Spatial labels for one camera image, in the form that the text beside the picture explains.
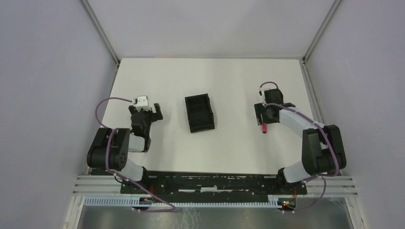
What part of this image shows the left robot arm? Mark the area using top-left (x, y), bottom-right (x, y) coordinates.
top-left (86, 103), bottom-right (163, 195)

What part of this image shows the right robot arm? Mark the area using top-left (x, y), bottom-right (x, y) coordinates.
top-left (254, 88), bottom-right (347, 195)

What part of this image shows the black plastic bin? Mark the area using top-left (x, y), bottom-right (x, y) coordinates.
top-left (185, 94), bottom-right (215, 133)

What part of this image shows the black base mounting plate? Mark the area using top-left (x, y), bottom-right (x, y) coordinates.
top-left (138, 170), bottom-right (308, 195)

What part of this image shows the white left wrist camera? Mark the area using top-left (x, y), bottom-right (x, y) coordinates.
top-left (132, 95), bottom-right (149, 107)

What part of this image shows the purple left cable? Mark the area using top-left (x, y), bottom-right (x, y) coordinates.
top-left (95, 97), bottom-right (176, 213)

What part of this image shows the purple cable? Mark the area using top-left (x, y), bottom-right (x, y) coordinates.
top-left (259, 81), bottom-right (341, 214)
top-left (95, 97), bottom-right (176, 213)

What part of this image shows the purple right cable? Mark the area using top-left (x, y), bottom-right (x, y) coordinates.
top-left (259, 81), bottom-right (341, 214)

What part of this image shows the grey slotted cable duct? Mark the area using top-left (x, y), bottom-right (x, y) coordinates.
top-left (83, 195), bottom-right (298, 208)

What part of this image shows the aluminium rail frame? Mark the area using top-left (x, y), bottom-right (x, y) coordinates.
top-left (73, 175), bottom-right (358, 198)

